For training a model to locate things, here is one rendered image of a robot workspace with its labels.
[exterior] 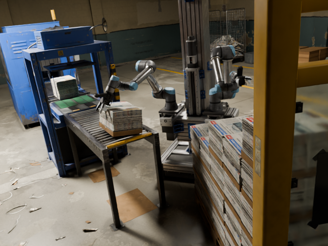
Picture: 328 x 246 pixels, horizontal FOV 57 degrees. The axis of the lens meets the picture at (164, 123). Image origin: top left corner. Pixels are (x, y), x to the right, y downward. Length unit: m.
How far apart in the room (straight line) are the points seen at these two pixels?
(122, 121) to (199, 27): 1.26
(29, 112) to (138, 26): 7.27
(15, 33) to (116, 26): 6.51
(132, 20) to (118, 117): 9.77
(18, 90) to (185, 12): 3.73
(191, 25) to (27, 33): 3.48
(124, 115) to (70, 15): 8.99
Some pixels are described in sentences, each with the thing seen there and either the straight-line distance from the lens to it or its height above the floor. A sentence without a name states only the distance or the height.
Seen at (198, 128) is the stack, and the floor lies 0.83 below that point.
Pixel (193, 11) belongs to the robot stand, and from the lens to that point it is 3.22.
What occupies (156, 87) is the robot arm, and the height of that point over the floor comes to 1.08.
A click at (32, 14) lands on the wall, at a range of 11.21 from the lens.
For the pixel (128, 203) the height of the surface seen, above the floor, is 0.00.
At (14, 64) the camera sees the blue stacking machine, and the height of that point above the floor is 1.21.
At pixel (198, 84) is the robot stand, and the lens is 3.22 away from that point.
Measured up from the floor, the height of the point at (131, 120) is 0.95.
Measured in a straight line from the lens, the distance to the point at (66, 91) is 4.53.
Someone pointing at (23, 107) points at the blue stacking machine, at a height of 0.43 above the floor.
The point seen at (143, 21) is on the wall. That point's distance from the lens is 12.48.
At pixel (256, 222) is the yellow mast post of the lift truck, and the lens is 1.13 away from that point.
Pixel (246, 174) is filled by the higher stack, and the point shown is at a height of 1.00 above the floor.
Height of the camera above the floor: 1.83
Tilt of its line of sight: 20 degrees down
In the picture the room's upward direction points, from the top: 6 degrees counter-clockwise
